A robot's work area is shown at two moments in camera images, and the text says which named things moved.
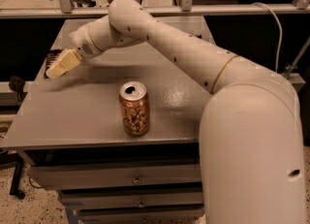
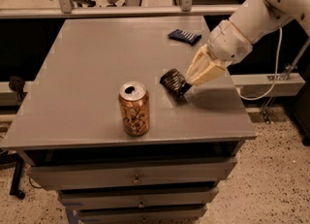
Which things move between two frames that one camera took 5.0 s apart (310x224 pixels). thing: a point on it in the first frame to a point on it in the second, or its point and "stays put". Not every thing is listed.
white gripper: [80, 43] to [229, 44]
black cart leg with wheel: [16, 159] stays put
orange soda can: [136, 109] stays put
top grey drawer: [53, 177] stays put
